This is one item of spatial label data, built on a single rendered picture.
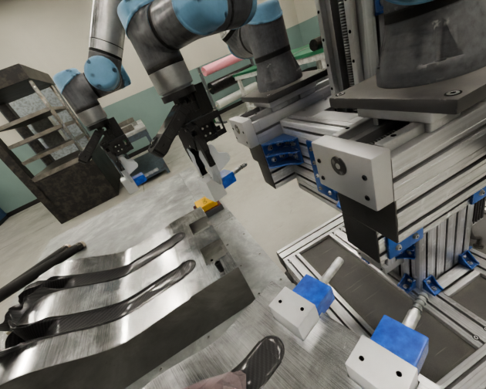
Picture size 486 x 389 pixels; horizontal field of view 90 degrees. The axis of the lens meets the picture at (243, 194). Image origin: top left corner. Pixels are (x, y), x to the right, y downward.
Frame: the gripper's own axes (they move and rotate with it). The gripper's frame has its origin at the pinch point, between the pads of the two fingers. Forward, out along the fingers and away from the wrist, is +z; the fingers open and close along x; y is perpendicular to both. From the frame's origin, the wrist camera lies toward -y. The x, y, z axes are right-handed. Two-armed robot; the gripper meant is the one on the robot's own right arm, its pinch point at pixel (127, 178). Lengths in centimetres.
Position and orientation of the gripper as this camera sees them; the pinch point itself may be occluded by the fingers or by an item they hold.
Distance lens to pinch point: 95.0
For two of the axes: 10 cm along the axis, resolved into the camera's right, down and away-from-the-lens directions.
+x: -5.1, -2.5, 8.2
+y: 7.8, -5.3, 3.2
